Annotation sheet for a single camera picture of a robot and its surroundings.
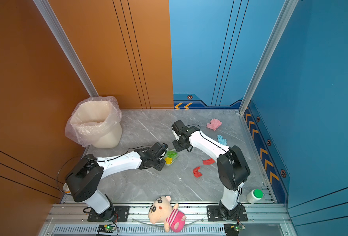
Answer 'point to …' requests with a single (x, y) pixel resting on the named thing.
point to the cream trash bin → (100, 121)
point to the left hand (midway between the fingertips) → (162, 162)
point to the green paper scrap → (171, 154)
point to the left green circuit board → (106, 228)
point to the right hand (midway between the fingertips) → (178, 146)
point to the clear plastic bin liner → (71, 133)
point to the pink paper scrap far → (214, 124)
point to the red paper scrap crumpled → (196, 173)
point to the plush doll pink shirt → (162, 211)
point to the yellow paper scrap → (168, 161)
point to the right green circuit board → (232, 229)
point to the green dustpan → (173, 159)
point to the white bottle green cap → (254, 195)
